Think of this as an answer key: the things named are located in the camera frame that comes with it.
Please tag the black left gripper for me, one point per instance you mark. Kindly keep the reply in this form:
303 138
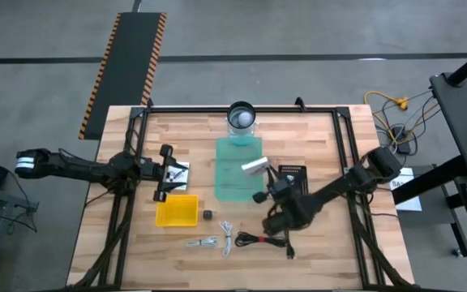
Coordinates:
162 174

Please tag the black power brick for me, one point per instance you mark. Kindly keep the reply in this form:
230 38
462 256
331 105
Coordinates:
401 144

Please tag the small black cube charger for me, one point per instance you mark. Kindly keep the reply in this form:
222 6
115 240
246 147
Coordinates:
207 215

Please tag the white plug adapter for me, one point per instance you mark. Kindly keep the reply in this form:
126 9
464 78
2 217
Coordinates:
290 177

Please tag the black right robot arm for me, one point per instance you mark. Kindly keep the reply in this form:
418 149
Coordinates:
339 186

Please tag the black slotted plastic basket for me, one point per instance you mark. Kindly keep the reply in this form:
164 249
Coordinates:
300 174

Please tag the dark grey desk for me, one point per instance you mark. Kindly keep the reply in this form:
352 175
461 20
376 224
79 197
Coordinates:
460 113

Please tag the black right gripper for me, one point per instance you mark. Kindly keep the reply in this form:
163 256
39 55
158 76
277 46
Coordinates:
280 190

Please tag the yellow slotted plastic basket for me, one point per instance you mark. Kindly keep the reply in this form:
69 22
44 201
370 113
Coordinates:
176 211

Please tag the white paper sheet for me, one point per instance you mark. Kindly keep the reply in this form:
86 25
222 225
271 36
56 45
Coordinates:
410 203

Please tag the teal translucent plastic bin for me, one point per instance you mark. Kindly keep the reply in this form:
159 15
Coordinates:
229 178

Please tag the black hazard striped floor mat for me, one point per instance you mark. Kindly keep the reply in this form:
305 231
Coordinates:
128 73

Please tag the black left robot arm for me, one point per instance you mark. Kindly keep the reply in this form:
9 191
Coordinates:
75 168

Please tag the white cardboard product box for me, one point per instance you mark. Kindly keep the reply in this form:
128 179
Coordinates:
254 167
181 178

